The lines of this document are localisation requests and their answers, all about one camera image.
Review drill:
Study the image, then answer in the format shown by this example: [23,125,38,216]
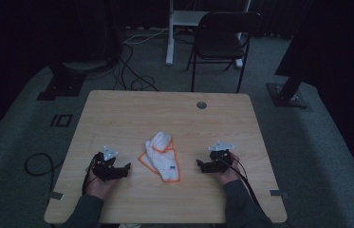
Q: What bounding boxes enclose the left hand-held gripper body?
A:
[92,144,125,183]

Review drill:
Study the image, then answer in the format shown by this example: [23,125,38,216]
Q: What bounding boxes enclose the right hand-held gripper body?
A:
[208,141,235,174]

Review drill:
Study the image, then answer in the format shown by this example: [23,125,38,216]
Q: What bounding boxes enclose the white cloth with orange edge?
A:
[137,131,181,183]

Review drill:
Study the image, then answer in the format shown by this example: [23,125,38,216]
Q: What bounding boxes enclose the person's right hand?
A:
[211,151,242,186]

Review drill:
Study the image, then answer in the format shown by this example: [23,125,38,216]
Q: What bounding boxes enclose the person's left hand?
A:
[84,165,120,201]

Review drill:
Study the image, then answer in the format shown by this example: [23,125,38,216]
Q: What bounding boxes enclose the grey tape strip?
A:
[48,191,65,201]
[269,188,290,200]

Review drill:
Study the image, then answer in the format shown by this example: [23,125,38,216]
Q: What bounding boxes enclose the black folding chair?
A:
[185,11,263,94]

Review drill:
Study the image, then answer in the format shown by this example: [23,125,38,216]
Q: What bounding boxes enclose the left hand-held gripper cable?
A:
[81,152,102,196]

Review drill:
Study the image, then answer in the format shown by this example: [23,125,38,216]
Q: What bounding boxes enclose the hand-held gripper cable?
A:
[81,152,102,196]
[219,156,265,211]

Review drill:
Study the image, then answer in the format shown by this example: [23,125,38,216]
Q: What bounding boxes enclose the right hand-held gripper cable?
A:
[219,156,265,211]

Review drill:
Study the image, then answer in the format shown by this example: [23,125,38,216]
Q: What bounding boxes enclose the black looped floor cable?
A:
[24,152,65,195]

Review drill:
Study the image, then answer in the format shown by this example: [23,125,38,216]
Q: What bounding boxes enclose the black tangled floor cables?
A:
[112,43,160,92]

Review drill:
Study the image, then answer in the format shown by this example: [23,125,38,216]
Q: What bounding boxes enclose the black stand with base plate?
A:
[266,0,316,109]
[36,60,117,102]

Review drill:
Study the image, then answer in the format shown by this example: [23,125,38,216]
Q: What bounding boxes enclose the white floor cable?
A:
[122,27,170,46]

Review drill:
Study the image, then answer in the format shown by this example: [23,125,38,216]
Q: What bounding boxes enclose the white desk frame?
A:
[165,0,252,69]

